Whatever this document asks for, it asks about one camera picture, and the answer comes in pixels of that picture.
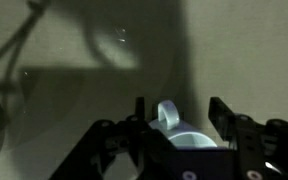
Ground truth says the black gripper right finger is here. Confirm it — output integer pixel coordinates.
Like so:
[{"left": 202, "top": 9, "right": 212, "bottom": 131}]
[{"left": 208, "top": 97, "right": 288, "bottom": 180}]

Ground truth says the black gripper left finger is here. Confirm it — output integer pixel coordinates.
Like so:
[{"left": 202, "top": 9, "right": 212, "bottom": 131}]
[{"left": 49, "top": 97, "right": 176, "bottom": 180}]

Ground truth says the white mug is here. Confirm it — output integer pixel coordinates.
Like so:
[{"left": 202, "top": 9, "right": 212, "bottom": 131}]
[{"left": 149, "top": 100, "right": 217, "bottom": 149}]

